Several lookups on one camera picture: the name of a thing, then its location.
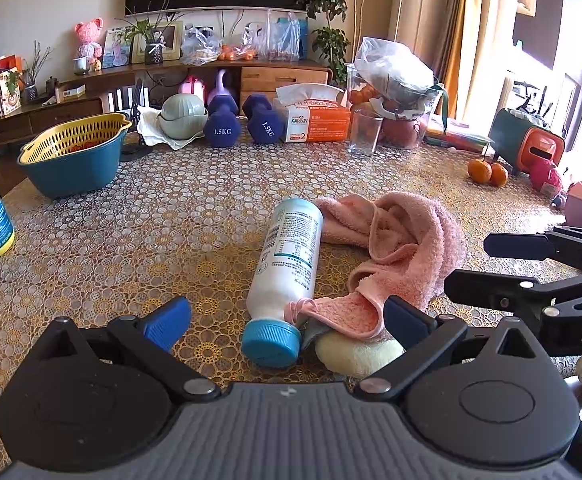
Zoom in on clear drinking glass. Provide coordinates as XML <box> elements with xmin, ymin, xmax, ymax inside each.
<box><xmin>348</xmin><ymin>110</ymin><xmax>383</xmax><ymax>156</ymax></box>

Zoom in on pink toy figure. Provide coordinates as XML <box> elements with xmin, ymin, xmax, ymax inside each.
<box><xmin>528</xmin><ymin>158</ymin><xmax>565</xmax><ymax>209</ymax></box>

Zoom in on blue basin yellow colander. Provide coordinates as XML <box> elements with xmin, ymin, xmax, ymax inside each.
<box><xmin>18</xmin><ymin>113</ymin><xmax>131</xmax><ymax>200</ymax></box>

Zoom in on pale green ceramic bowl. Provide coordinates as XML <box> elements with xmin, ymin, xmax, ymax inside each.
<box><xmin>157</xmin><ymin>93</ymin><xmax>208</xmax><ymax>141</ymax></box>

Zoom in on wooden picture frame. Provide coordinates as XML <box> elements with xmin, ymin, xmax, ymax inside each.
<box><xmin>131</xmin><ymin>21</ymin><xmax>184</xmax><ymax>64</ymax></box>

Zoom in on green orange toy box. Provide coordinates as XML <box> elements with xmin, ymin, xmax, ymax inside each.
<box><xmin>488</xmin><ymin>108</ymin><xmax>565</xmax><ymax>174</ymax></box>

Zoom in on orange tangerine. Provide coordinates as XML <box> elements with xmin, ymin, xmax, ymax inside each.
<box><xmin>489</xmin><ymin>162</ymin><xmax>509</xmax><ymax>188</ymax></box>
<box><xmin>468</xmin><ymin>158</ymin><xmax>492</xmax><ymax>184</ymax></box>

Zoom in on left blue dumbbell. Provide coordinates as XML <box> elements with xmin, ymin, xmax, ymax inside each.
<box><xmin>203</xmin><ymin>94</ymin><xmax>241</xmax><ymax>148</ymax></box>

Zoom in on plastic bag of fruit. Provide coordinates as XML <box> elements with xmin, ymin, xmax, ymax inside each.
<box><xmin>346</xmin><ymin>37</ymin><xmax>448</xmax><ymax>148</ymax></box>

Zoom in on pink fluffy towel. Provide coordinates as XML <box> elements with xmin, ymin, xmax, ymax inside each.
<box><xmin>284</xmin><ymin>192</ymin><xmax>466</xmax><ymax>341</ymax></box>

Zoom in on blue dumbbell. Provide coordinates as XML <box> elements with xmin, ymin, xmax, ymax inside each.
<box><xmin>203</xmin><ymin>94</ymin><xmax>241</xmax><ymax>148</ymax></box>
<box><xmin>242</xmin><ymin>93</ymin><xmax>285</xmax><ymax>144</ymax></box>

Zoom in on pink plush bear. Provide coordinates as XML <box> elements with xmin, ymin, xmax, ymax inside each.
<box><xmin>74</xmin><ymin>18</ymin><xmax>104</xmax><ymax>72</ymax></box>

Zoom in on right orange tangerine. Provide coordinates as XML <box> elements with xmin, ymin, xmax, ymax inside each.
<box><xmin>489</xmin><ymin>162</ymin><xmax>509</xmax><ymax>188</ymax></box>

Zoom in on pink bottle on floor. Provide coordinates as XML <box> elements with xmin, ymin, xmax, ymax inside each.
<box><xmin>178</xmin><ymin>75</ymin><xmax>206</xmax><ymax>104</ymax></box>

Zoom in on left orange tangerine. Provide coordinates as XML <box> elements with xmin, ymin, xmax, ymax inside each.
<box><xmin>468</xmin><ymin>158</ymin><xmax>492</xmax><ymax>184</ymax></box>

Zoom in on purple kettlebell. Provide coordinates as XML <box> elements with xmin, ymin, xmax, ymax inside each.
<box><xmin>207</xmin><ymin>68</ymin><xmax>232</xmax><ymax>104</ymax></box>

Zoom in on right blue dumbbell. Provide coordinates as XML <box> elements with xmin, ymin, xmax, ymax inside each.
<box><xmin>242</xmin><ymin>93</ymin><xmax>285</xmax><ymax>144</ymax></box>

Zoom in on white cloth under bowl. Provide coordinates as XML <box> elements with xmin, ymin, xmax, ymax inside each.
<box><xmin>137</xmin><ymin>106</ymin><xmax>204</xmax><ymax>151</ymax></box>

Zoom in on white bottle blue cap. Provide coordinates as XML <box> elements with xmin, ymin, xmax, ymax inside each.
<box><xmin>242</xmin><ymin>198</ymin><xmax>323</xmax><ymax>368</ymax></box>

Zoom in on clear plastic bags on cabinet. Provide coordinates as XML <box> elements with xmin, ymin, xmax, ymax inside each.
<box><xmin>180</xmin><ymin>10</ymin><xmax>307</xmax><ymax>66</ymax></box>

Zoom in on small potted plant black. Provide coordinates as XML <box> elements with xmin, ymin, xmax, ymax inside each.
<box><xmin>120</xmin><ymin>0</ymin><xmax>182</xmax><ymax>64</ymax></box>

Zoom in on cream round sponge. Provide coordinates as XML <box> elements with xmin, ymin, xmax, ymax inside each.
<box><xmin>315</xmin><ymin>332</ymin><xmax>405</xmax><ymax>379</ymax></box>

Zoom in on orange white tissue box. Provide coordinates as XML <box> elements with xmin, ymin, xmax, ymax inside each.
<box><xmin>274</xmin><ymin>82</ymin><xmax>350</xmax><ymax>143</ymax></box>

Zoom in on potted green tree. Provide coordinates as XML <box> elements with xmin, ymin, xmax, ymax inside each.
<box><xmin>297</xmin><ymin>0</ymin><xmax>367</xmax><ymax>87</ymax></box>

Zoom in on wooden tv cabinet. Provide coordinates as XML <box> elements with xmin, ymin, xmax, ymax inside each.
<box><xmin>0</xmin><ymin>60</ymin><xmax>332</xmax><ymax>146</ymax></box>

